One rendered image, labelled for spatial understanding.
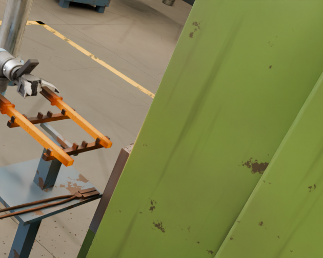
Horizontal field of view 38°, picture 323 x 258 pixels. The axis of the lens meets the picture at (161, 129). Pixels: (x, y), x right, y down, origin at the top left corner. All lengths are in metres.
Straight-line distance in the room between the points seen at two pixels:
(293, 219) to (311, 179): 0.12
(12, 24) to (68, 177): 0.80
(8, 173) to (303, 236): 1.18
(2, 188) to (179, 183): 0.71
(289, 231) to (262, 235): 0.08
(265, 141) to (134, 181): 0.49
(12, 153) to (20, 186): 1.47
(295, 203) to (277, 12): 0.49
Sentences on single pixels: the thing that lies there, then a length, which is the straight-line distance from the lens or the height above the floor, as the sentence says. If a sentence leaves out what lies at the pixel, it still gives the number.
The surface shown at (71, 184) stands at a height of 0.71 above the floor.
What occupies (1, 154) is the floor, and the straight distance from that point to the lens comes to 3.32.
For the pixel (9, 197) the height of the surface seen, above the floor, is 0.71.
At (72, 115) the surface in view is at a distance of 1.92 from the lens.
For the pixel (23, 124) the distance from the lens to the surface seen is 1.75.
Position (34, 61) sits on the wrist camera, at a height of 1.06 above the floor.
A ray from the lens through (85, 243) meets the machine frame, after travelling 2.24.
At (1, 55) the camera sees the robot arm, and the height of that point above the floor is 0.99.
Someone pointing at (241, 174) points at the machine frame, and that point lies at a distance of 1.36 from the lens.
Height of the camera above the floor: 1.84
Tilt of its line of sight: 25 degrees down
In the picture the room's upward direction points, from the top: 24 degrees clockwise
